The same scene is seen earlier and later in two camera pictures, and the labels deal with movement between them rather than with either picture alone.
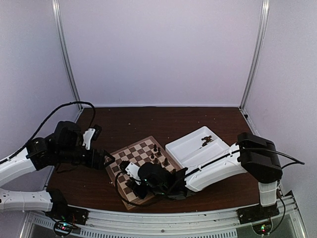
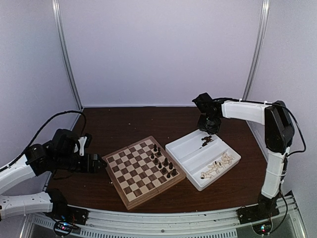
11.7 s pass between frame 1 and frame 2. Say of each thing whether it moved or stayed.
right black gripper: moved
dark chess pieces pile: stayed
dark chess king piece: stayed
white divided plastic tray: stayed
